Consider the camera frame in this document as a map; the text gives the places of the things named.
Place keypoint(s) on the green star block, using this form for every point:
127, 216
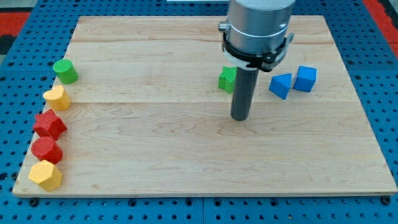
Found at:
227, 78

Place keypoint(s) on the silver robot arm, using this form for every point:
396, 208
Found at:
256, 26

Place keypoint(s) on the red star block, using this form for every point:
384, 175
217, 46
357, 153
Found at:
48, 124

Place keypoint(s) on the light wooden board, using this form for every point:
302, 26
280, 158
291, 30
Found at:
147, 118

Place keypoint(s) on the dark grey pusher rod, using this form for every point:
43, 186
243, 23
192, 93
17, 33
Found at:
243, 93

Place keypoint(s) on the blue triangular prism block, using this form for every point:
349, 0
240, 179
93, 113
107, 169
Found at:
280, 85

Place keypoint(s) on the blue cube block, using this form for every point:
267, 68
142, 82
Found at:
305, 79

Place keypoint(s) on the green cylinder block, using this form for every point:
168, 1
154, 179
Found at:
65, 71

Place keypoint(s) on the yellow heart block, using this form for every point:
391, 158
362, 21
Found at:
57, 98

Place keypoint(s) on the red cylinder block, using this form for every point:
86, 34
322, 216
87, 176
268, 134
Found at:
46, 148

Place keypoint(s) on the yellow hexagon block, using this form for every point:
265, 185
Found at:
46, 175

